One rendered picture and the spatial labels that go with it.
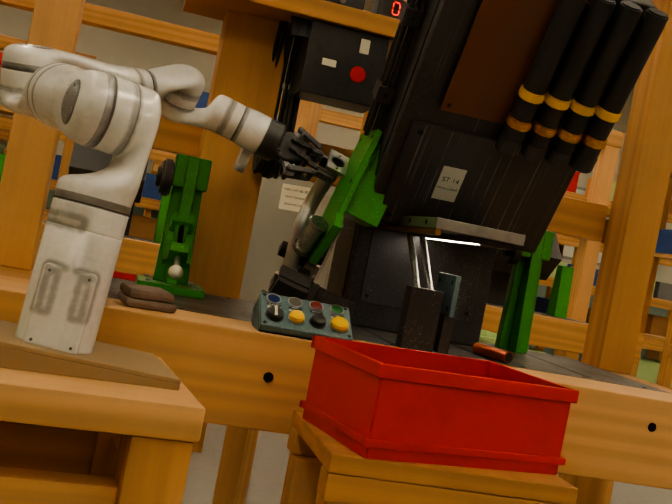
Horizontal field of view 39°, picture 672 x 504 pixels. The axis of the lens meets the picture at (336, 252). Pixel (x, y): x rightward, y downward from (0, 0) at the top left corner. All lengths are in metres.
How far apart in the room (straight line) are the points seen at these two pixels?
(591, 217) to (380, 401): 1.31
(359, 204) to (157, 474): 0.80
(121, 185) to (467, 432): 0.54
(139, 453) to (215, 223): 1.04
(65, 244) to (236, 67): 1.00
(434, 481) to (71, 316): 0.49
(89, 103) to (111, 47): 10.73
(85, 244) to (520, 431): 0.62
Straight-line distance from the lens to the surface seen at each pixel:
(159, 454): 1.07
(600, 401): 1.65
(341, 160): 1.80
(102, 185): 1.13
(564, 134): 1.68
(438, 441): 1.24
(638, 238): 2.35
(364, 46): 2.01
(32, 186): 2.03
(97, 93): 1.13
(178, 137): 2.12
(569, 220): 2.37
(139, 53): 11.85
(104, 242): 1.14
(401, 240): 1.90
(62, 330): 1.13
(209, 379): 1.45
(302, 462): 1.39
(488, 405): 1.27
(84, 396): 1.03
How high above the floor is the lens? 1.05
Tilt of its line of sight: level
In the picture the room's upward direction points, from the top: 11 degrees clockwise
